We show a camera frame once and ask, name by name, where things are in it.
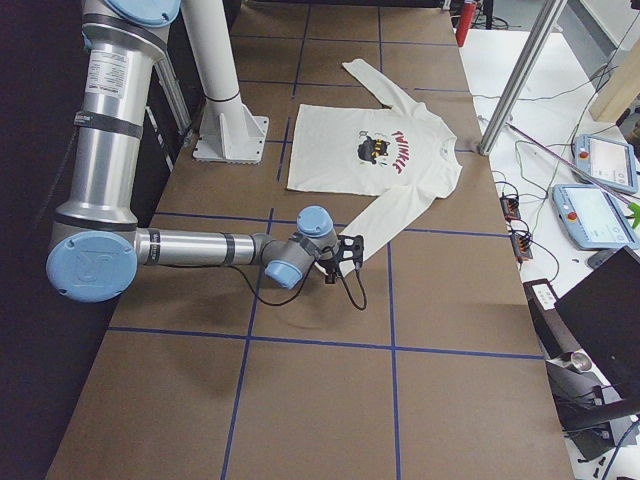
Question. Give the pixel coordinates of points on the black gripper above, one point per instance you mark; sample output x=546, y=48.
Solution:
x=328, y=266

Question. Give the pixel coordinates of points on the cream long-sleeve cat shirt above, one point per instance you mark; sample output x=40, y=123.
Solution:
x=401, y=154

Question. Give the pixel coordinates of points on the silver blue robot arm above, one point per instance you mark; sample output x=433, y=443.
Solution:
x=96, y=243

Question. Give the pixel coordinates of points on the black orange connector box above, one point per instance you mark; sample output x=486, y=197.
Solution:
x=521, y=245
x=510, y=207

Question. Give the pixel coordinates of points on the black box with white label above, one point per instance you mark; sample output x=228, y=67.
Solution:
x=541, y=300

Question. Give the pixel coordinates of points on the metal cup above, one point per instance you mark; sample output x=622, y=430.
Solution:
x=579, y=362

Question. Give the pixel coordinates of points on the lower blue teach pendant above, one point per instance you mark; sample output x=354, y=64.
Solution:
x=592, y=218

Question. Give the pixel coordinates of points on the blue teach pendant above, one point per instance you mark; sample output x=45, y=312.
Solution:
x=611, y=162
x=592, y=218

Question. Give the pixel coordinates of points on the black monitor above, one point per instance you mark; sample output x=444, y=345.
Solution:
x=602, y=313

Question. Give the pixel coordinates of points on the red fire extinguisher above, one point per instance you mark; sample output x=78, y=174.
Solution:
x=465, y=20

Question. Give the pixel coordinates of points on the upper blue teach pendant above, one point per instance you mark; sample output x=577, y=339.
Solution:
x=611, y=162

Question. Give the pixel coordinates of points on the metal reacher grabber tool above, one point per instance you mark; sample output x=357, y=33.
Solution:
x=631, y=206

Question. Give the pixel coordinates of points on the wooden board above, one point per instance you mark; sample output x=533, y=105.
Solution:
x=620, y=91

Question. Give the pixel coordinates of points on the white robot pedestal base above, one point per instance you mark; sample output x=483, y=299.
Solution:
x=228, y=132

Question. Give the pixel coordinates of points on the aluminium frame post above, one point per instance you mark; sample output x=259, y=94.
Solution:
x=532, y=48

